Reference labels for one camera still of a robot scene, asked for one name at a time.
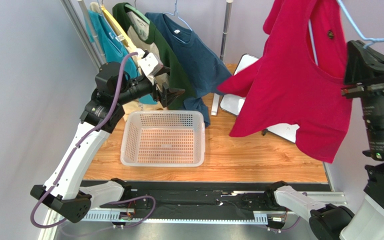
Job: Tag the light blue wire hanger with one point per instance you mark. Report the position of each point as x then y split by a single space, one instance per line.
370 40

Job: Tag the clothes rack pole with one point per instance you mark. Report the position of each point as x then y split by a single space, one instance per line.
225 32

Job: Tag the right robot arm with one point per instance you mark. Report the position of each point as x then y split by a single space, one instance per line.
330 222

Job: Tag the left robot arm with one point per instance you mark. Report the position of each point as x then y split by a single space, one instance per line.
63 192

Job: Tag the yellow hanger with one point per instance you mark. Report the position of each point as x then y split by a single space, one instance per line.
117 29

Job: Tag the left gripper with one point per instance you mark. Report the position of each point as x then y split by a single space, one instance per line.
168 95

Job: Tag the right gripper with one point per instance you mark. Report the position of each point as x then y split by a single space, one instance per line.
374 86

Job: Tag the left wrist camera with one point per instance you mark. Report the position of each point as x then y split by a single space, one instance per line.
150 65

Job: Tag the teal t-shirt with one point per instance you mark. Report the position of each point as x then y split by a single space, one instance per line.
114 50

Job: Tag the dark blue t-shirt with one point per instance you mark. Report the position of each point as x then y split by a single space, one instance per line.
202 66

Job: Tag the whiteboard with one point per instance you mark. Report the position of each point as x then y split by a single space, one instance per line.
233 104

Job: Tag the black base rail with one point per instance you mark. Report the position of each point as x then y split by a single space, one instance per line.
199 200

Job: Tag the green and cream t-shirt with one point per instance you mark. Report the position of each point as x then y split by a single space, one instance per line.
145 35

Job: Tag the red t-shirt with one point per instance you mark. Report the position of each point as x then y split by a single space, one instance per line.
298 79

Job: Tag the white plastic basket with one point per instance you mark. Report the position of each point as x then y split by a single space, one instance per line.
163 138

